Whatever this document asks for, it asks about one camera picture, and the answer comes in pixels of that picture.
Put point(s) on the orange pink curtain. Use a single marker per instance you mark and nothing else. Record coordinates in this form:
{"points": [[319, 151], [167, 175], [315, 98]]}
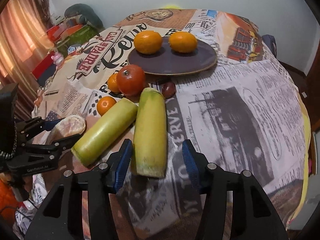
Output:
{"points": [[24, 44]]}

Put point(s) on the dark purple round plate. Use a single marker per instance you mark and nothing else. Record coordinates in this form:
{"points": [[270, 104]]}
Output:
{"points": [[171, 63]]}

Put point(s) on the green corn piece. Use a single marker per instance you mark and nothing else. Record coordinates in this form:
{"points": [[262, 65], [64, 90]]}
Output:
{"points": [[150, 136], [105, 132]]}

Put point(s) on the red boxes pile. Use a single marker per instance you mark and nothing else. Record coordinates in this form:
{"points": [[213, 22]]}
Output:
{"points": [[56, 33]]}

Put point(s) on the pale whitish corn piece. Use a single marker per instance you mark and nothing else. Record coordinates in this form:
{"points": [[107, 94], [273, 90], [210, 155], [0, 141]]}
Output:
{"points": [[70, 125]]}

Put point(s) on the red tomato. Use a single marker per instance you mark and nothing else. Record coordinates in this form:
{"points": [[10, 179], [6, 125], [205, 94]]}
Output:
{"points": [[131, 80]]}

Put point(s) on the large orange on plate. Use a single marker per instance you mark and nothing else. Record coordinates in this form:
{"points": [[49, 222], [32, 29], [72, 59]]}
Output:
{"points": [[148, 42], [183, 42]]}

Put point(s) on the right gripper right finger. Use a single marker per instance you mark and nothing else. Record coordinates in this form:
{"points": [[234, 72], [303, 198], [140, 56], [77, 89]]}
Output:
{"points": [[253, 214]]}

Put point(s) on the small dark red fruit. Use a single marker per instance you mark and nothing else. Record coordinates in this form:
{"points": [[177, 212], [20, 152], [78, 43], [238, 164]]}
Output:
{"points": [[168, 90]]}

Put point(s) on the small tangerine near front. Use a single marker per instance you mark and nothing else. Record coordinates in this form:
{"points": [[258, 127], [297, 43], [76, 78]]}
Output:
{"points": [[104, 104]]}

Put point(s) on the large orange on plate right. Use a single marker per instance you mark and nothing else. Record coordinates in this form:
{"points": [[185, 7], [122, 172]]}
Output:
{"points": [[183, 42]]}

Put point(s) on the large orange on plate left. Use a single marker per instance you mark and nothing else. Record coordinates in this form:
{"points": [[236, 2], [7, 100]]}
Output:
{"points": [[148, 42]]}

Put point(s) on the printed newspaper pattern tablecloth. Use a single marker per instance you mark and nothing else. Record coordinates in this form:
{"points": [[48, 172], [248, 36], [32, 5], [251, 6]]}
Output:
{"points": [[245, 113]]}

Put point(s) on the small tangerine behind tomato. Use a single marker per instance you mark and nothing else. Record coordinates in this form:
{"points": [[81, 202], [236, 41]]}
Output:
{"points": [[112, 84]]}

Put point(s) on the green patterned gift box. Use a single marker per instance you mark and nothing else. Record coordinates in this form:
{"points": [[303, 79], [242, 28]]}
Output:
{"points": [[77, 35]]}

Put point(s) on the yellow chair back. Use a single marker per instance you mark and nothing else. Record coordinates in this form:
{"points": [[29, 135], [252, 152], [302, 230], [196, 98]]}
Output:
{"points": [[171, 6]]}

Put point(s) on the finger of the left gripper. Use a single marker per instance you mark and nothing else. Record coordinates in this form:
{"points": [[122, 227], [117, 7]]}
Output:
{"points": [[35, 158], [26, 130]]}

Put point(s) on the dark green neck pillow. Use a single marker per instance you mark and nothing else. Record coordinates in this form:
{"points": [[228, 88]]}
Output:
{"points": [[84, 14]]}

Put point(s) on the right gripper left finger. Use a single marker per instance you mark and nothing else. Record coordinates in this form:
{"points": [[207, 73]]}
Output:
{"points": [[60, 214]]}

